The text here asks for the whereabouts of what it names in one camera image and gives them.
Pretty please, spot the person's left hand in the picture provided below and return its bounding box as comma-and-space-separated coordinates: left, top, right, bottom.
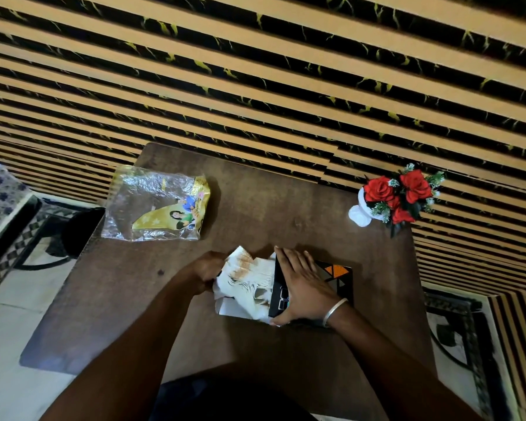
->
185, 251, 227, 296

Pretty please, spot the person's right hand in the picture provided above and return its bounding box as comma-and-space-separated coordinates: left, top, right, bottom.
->
269, 246, 339, 327

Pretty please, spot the black box with orange print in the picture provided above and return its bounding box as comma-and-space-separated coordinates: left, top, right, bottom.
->
268, 258, 355, 327

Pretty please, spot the white fringed cloth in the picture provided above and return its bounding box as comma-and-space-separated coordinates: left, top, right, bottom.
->
213, 246, 278, 324

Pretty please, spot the person's left forearm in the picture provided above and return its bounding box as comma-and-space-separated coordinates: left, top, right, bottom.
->
39, 272, 207, 421

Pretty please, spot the person's right forearm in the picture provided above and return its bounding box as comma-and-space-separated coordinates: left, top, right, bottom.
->
326, 302, 483, 421

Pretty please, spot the brown wooden table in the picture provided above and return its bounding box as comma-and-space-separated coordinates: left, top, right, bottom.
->
19, 142, 437, 421

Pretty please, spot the silver bangle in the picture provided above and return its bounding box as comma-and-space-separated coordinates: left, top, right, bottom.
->
322, 298, 349, 328

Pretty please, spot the white flower vase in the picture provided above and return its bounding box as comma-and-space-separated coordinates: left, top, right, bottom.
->
348, 187, 384, 228

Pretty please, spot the clear and yellow plastic bag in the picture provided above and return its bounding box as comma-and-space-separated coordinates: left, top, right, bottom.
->
101, 165, 212, 242

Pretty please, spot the person's dark clothing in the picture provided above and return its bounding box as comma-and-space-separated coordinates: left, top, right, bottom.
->
149, 373, 318, 421

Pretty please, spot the red artificial roses bouquet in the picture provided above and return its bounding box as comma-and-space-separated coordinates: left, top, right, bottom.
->
362, 163, 446, 238

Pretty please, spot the black round stool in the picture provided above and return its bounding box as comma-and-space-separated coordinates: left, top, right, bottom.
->
14, 207, 106, 271

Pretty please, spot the black patterned furniture frame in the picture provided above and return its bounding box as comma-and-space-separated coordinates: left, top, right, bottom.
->
423, 288, 511, 421

